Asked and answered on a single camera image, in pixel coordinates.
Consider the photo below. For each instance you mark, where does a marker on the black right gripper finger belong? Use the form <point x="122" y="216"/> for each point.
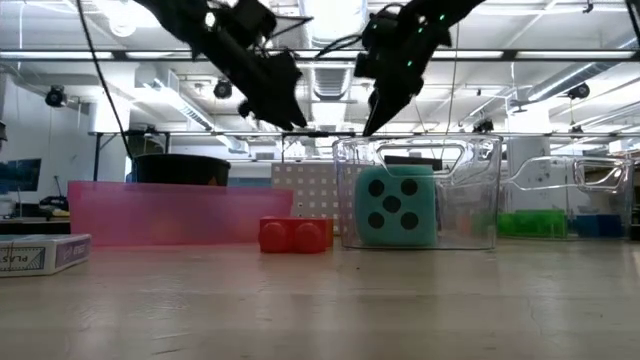
<point x="385" y="110"/>

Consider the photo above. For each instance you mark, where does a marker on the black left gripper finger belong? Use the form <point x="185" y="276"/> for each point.
<point x="285" y="117"/>

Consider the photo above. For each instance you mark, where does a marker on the clear plastic bin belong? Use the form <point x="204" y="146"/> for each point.
<point x="550" y="175"/>
<point x="345" y="150"/>

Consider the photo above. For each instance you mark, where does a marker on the red two-stud toy block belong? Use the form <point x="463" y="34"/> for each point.
<point x="292" y="237"/>

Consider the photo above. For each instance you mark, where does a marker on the teal foam die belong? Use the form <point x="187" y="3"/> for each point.
<point x="392" y="235"/>

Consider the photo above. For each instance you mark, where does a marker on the long green toy block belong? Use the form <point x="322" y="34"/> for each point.
<point x="530" y="225"/>

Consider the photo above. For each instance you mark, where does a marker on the blue toy block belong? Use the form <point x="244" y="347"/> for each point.
<point x="600" y="227"/>

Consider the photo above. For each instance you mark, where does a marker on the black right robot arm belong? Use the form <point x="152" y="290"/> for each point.
<point x="450" y="10"/>

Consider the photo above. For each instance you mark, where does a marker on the black ceiling spot lamp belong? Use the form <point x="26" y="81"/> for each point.
<point x="55" y="96"/>
<point x="222" y="89"/>
<point x="579" y="91"/>

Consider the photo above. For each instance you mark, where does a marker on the white perforated metal basket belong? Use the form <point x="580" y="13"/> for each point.
<point x="305" y="195"/>

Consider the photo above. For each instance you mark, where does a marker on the black round bucket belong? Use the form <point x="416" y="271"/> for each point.
<point x="180" y="172"/>

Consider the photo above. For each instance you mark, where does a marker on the pink translucent plastic tray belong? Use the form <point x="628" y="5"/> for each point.
<point x="200" y="215"/>

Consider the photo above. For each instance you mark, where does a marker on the black background device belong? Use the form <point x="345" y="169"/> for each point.
<point x="52" y="204"/>

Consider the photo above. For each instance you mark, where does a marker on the black computer monitor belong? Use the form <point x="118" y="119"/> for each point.
<point x="20" y="175"/>

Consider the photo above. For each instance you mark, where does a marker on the dark background desk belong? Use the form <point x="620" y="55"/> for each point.
<point x="30" y="225"/>

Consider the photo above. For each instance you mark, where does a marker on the silver ventilation duct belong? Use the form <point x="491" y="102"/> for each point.
<point x="327" y="85"/>

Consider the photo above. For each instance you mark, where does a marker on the black background table frame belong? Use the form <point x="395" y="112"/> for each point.
<point x="150" y="133"/>

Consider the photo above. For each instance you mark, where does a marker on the black overhead frame beam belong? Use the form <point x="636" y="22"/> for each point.
<point x="550" y="55"/>

